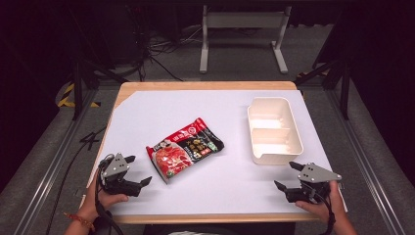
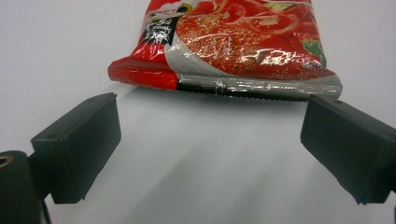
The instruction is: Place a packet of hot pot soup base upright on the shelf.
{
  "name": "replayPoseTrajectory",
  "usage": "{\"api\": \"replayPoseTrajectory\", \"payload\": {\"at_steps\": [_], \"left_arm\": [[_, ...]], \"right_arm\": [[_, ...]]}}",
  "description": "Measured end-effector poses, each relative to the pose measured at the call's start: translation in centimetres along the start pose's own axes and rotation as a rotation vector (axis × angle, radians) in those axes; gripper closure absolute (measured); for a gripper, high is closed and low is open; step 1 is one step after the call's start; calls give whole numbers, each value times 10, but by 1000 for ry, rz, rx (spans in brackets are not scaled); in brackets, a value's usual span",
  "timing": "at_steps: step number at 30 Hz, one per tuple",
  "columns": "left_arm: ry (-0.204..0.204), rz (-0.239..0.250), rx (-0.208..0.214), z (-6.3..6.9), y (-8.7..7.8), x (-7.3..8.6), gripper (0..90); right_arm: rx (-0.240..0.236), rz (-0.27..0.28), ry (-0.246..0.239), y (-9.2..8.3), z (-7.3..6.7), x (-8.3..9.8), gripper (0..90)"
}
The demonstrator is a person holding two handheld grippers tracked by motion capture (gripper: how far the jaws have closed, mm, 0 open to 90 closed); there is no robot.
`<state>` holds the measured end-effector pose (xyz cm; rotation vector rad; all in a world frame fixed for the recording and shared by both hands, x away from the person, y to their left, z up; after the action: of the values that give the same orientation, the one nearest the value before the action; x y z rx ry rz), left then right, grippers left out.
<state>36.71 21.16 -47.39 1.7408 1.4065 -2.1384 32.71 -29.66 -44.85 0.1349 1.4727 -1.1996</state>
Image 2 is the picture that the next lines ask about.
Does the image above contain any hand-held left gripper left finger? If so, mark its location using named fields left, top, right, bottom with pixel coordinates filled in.
left=30, top=91, right=122, bottom=205

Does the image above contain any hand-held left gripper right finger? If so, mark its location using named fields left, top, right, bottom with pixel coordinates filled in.
left=300, top=94, right=396, bottom=205

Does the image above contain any red instant noodle packet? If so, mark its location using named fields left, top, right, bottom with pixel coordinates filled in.
left=106, top=0, right=344, bottom=103

